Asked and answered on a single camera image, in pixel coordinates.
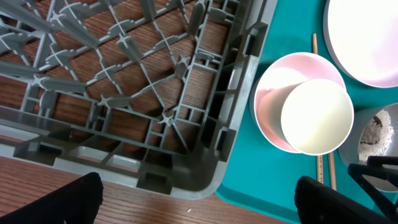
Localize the white paper cup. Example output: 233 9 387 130
257 79 354 156

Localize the grey plastic dish rack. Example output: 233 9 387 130
0 0 279 200

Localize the large white plate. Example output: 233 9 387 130
323 0 397 88

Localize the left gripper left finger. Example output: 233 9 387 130
1 172 104 224

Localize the right wooden chopstick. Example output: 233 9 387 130
328 152 336 190

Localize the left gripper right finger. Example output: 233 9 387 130
294 156 397 224

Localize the wooden chopstick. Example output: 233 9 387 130
312 33 324 184
328 152 336 190

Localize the left wooden chopstick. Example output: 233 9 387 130
312 33 324 184

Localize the grey ceramic bowl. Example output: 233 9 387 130
337 103 398 193

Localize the pile of white rice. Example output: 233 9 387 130
358 110 394 164

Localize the small pink-rimmed saucer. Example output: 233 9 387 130
250 52 354 156

